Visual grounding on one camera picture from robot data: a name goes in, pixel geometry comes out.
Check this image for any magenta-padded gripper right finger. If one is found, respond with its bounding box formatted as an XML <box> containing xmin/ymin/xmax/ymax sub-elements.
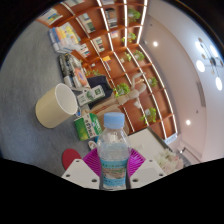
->
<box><xmin>127</xmin><ymin>148</ymin><xmax>167</xmax><ymax>190</ymax></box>

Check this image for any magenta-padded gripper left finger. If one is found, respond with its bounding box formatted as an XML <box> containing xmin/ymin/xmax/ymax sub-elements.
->
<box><xmin>61</xmin><ymin>148</ymin><xmax>102</xmax><ymax>190</ymax></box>

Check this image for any clear plastic water bottle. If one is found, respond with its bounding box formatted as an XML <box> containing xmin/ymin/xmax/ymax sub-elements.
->
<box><xmin>96</xmin><ymin>112</ymin><xmax>133</xmax><ymax>191</ymax></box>

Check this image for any flat round red coaster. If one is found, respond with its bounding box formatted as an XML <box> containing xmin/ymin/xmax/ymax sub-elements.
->
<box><xmin>61</xmin><ymin>148</ymin><xmax>83</xmax><ymax>171</ymax></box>

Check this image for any small snack packet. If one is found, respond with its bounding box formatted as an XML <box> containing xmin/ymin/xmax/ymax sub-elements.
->
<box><xmin>88</xmin><ymin>140</ymin><xmax>98</xmax><ymax>151</ymax></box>

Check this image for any white paper sign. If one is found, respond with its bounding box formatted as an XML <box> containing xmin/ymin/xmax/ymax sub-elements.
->
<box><xmin>164</xmin><ymin>135</ymin><xmax>178</xmax><ymax>145</ymax></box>

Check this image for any green cardboard box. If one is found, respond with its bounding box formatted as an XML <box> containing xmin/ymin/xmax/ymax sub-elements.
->
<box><xmin>73</xmin><ymin>112</ymin><xmax>104</xmax><ymax>142</ymax></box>

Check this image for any cream paper cup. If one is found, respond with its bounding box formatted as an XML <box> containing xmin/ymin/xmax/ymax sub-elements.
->
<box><xmin>35</xmin><ymin>83</ymin><xmax>79</xmax><ymax>130</ymax></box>

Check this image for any tall green white carton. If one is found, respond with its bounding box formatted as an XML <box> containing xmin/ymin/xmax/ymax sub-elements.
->
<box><xmin>76</xmin><ymin>85</ymin><xmax>106</xmax><ymax>108</ymax></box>

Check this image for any wooden artist mannequin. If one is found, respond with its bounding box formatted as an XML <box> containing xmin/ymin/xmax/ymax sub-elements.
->
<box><xmin>114</xmin><ymin>72</ymin><xmax>148</xmax><ymax>109</ymax></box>

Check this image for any dark blue chair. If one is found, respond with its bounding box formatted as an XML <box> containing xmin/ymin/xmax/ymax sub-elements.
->
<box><xmin>85</xmin><ymin>75</ymin><xmax>114</xmax><ymax>101</ymax></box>

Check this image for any ceiling air vent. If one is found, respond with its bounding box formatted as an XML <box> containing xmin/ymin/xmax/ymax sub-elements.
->
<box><xmin>196</xmin><ymin>80</ymin><xmax>207</xmax><ymax>108</ymax></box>

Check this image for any stack of dark books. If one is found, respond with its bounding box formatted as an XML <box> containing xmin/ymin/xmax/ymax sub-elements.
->
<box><xmin>58</xmin><ymin>52</ymin><xmax>91</xmax><ymax>89</ymax></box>

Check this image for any wooden shelf unit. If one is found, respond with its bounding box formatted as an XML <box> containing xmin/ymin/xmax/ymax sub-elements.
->
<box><xmin>35</xmin><ymin>0</ymin><xmax>178</xmax><ymax>141</ymax></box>

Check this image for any branched ceiling lamp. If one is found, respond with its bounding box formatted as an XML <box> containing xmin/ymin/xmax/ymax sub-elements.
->
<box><xmin>195</xmin><ymin>37</ymin><xmax>224</xmax><ymax>92</ymax></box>

